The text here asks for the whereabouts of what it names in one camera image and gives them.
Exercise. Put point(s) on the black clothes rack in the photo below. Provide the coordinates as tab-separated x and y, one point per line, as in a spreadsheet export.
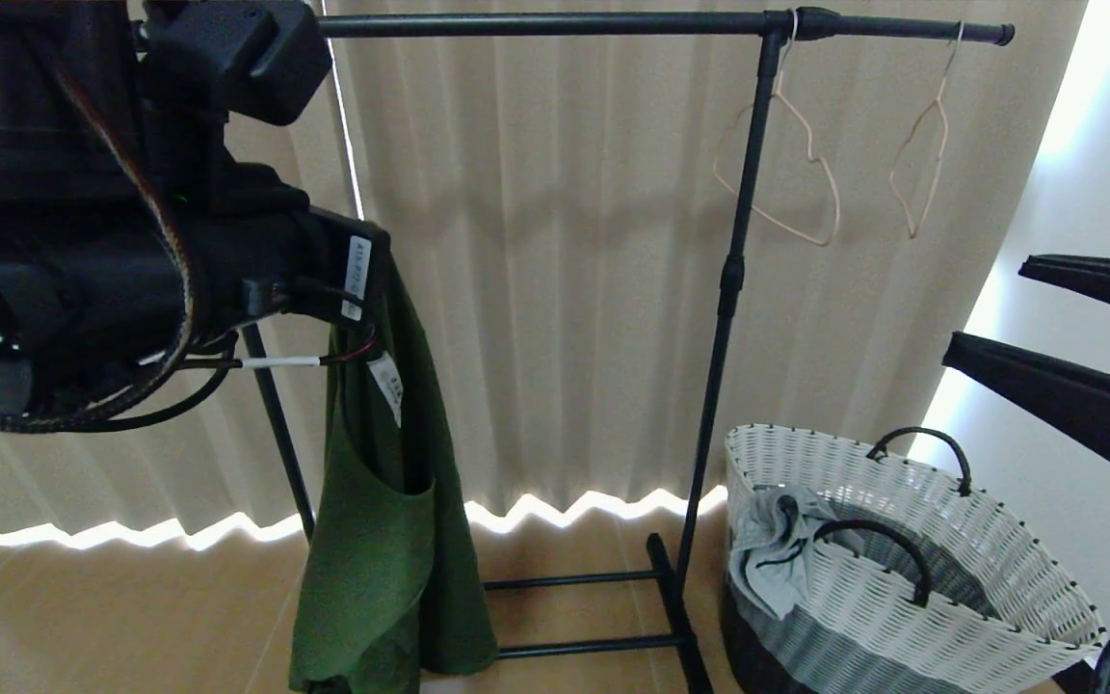
565	23

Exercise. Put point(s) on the green sleeveless top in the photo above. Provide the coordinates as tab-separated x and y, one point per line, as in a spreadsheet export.
372	559

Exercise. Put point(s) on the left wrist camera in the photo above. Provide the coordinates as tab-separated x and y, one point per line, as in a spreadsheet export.
247	58

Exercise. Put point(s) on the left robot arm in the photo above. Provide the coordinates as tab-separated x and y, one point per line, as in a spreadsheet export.
35	289

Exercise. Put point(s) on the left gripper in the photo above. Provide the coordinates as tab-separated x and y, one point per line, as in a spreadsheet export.
266	260

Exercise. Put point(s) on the pink clothes hanger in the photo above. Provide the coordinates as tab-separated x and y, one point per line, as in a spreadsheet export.
946	135
836	207

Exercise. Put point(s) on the white laundry basket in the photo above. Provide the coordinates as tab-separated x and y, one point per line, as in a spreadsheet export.
902	617

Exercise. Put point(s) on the beige curtain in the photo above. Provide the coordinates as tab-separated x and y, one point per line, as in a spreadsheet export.
565	289

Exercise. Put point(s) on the pale grey shorts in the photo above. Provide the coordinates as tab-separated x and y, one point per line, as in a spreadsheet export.
772	549

